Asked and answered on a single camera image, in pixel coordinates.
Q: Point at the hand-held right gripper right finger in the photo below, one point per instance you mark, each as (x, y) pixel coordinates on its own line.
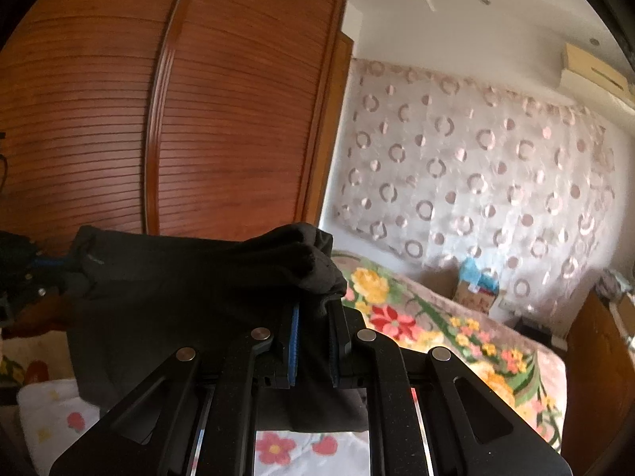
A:
(347, 372)

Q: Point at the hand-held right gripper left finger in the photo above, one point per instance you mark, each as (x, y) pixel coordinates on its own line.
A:
(294, 352)

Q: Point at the wall air conditioner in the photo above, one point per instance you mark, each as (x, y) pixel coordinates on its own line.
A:
(585, 82)

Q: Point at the wooden side cabinet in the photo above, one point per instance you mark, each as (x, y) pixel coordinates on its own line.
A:
(595, 382)

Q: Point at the cardboard box with blue packs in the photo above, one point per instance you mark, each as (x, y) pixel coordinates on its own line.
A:
(476, 287)

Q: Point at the sheer circle pattern curtain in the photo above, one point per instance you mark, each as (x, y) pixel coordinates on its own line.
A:
(471, 158)

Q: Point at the wooden louvered wardrobe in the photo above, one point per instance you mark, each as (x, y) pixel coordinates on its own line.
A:
(223, 109)

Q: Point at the black pants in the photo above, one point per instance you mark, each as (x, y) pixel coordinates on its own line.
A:
(173, 307)

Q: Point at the pink floral blanket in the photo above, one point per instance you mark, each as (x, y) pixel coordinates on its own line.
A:
(446, 337)

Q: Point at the white strawberry print towel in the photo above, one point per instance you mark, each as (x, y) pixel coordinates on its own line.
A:
(54, 416)

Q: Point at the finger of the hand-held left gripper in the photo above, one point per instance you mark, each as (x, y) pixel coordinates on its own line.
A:
(54, 277)

